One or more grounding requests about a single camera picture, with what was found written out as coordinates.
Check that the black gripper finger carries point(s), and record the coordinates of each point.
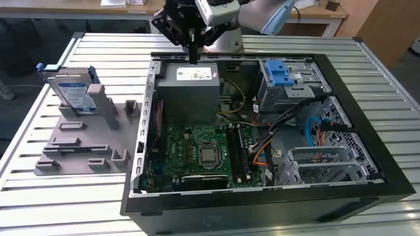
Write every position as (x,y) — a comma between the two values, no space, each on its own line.
(171,32)
(214,34)

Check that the hard disk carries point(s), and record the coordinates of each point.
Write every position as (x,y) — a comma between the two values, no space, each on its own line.
(75,96)

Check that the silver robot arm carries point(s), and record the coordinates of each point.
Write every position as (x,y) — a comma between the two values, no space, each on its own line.
(230,39)

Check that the metal disk bay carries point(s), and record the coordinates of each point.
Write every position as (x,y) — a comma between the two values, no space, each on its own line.
(329,166)

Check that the white box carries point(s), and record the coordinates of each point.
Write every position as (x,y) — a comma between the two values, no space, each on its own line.
(114,3)
(137,2)

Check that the pale blue teach pendant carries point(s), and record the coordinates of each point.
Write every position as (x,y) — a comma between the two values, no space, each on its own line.
(278,19)

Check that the grey power supply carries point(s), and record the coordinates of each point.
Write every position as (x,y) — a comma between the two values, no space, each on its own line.
(187,105)

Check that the wooden desk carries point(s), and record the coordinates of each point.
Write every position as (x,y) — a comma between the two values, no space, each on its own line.
(66,8)

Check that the metal drive cage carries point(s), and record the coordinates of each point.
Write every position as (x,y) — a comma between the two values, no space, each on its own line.
(295,98)

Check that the small brown box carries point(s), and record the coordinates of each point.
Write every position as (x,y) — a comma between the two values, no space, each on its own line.
(334,5)

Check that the dark office chair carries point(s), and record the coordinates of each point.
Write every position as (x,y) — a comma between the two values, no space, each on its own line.
(19,44)

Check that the green motherboard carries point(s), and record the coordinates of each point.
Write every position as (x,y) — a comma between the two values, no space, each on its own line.
(183,147)

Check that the black RAM slot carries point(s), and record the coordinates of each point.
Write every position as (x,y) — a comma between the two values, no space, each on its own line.
(233,152)

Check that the silver CPU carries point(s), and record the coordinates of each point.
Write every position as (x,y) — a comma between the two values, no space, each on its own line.
(209,155)

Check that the grey parts rack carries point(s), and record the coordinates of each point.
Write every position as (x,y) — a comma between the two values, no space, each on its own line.
(89,137)

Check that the wooden cabinet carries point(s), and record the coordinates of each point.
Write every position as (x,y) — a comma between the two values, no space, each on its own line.
(387,29)

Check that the grey desk foot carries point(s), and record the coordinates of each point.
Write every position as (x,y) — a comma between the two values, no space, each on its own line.
(6,91)

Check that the black graphics card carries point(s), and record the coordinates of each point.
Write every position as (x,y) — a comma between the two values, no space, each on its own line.
(203,179)

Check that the black PC case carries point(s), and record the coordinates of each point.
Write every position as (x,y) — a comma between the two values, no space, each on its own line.
(263,211)

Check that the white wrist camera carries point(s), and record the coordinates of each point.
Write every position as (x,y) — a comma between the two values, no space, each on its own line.
(221,12)

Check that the blue drive bracket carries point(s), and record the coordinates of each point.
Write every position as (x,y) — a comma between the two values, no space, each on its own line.
(279,73)

